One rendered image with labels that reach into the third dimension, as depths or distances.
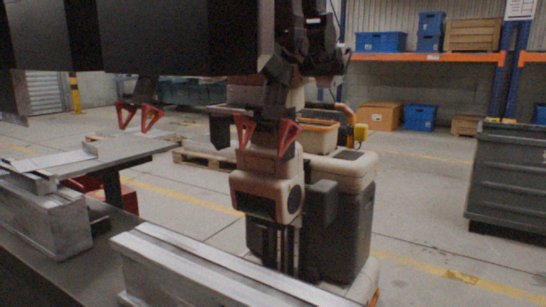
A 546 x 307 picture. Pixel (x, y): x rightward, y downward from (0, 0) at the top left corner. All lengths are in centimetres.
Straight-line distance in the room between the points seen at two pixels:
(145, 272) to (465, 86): 645
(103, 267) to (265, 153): 67
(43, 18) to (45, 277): 37
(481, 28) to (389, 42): 127
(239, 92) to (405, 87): 583
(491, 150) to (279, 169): 180
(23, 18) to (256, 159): 81
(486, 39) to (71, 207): 585
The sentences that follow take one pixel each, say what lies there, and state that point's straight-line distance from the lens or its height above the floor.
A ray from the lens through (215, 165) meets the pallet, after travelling 374.
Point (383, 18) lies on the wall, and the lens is 691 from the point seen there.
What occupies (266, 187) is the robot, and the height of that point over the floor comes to 78.
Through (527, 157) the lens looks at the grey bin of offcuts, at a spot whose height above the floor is 59.
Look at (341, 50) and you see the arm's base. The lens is 102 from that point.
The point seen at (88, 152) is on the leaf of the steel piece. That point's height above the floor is 100.
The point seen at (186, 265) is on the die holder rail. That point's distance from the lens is 40.
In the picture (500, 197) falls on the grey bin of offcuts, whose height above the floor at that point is 29.
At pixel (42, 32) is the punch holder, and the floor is 122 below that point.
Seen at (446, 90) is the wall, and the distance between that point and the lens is 671.
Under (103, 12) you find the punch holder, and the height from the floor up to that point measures 123.
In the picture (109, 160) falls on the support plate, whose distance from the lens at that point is 72.
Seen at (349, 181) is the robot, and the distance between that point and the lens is 130.
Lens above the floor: 119
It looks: 16 degrees down
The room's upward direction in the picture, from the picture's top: straight up
